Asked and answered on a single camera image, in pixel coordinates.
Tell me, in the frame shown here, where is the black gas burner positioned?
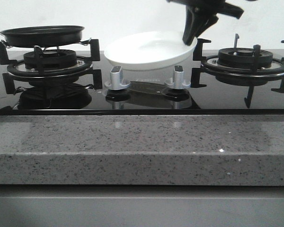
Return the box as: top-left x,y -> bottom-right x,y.
24,49 -> 77,70
217,48 -> 273,69

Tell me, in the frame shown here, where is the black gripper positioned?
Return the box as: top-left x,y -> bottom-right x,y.
168,0 -> 244,45

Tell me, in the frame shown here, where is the black frying pan mint handle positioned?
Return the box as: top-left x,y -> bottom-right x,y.
0,26 -> 84,48

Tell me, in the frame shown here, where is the black pan support burner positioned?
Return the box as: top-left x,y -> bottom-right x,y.
0,39 -> 100,79
193,34 -> 284,79

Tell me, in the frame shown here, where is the black right gas burner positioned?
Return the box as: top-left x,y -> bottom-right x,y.
217,48 -> 273,69

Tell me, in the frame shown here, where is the silver right stove knob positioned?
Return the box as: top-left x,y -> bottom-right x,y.
164,65 -> 191,90

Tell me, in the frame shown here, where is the silver left stove knob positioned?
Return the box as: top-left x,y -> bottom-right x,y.
105,66 -> 131,91

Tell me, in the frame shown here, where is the black pan support right burner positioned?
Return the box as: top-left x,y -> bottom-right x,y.
193,34 -> 284,79

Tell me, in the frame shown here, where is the black left gas burner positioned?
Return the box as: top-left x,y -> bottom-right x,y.
24,49 -> 77,70

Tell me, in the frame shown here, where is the white ceramic plate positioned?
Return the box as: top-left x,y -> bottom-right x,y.
104,31 -> 197,71

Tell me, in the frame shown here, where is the black pan support left burner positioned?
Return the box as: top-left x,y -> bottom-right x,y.
0,39 -> 100,79

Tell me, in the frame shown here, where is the black glass cooktop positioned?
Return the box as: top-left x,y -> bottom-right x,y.
0,58 -> 284,115

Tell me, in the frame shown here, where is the silver stove knob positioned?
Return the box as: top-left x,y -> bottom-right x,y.
105,66 -> 131,91
164,65 -> 191,90

